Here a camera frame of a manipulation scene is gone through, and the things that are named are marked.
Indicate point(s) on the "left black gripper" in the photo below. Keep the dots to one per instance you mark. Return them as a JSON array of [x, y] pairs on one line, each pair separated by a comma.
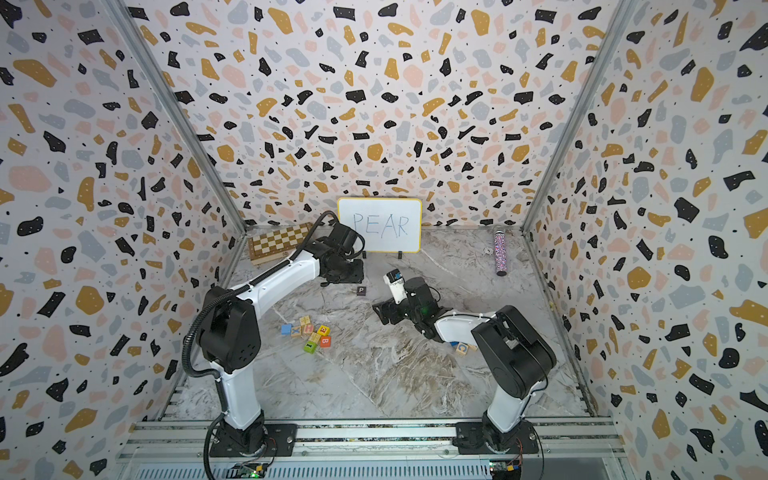
[[358, 277]]

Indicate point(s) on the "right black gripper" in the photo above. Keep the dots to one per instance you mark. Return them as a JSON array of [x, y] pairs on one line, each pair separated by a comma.
[[384, 307]]

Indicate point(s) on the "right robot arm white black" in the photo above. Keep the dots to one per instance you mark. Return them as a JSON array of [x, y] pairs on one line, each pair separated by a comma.
[[517, 356]]

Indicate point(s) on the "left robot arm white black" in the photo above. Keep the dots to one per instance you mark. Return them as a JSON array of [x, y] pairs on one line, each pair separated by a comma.
[[224, 339]]

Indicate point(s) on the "wooden chessboard box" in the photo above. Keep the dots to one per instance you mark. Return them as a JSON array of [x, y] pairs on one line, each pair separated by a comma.
[[276, 244]]

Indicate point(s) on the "glittery purple tube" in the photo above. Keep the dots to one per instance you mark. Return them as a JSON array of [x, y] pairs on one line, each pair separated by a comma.
[[500, 253]]

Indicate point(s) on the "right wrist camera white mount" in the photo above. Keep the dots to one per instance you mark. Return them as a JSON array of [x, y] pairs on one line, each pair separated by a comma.
[[396, 284]]

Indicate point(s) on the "whiteboard with yellow frame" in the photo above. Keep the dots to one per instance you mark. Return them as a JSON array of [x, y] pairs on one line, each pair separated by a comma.
[[386, 224]]

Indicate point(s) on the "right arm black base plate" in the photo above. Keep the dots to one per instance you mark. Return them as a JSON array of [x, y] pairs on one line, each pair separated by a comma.
[[484, 438]]

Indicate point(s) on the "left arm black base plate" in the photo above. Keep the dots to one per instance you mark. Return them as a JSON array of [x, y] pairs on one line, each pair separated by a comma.
[[259, 440]]

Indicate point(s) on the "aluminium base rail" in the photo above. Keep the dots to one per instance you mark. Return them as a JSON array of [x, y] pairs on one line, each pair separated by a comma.
[[545, 448]]

